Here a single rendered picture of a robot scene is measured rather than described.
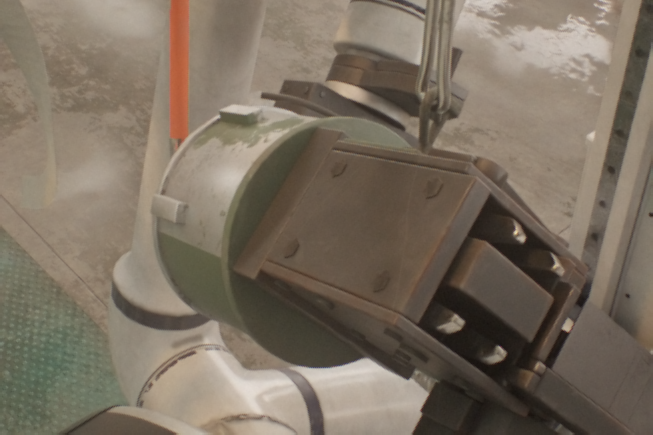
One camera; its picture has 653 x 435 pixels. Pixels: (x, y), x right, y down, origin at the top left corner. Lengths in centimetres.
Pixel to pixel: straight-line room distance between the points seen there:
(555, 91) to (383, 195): 282
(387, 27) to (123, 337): 46
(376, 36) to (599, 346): 35
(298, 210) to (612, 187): 94
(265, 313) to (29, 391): 184
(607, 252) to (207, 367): 69
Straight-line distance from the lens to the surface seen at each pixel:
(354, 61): 75
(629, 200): 139
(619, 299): 157
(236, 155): 55
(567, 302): 45
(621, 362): 49
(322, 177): 50
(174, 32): 65
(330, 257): 45
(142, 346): 102
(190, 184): 57
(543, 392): 45
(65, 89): 330
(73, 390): 232
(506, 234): 43
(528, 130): 306
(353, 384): 107
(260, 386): 99
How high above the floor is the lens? 176
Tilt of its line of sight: 40 degrees down
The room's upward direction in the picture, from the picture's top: straight up
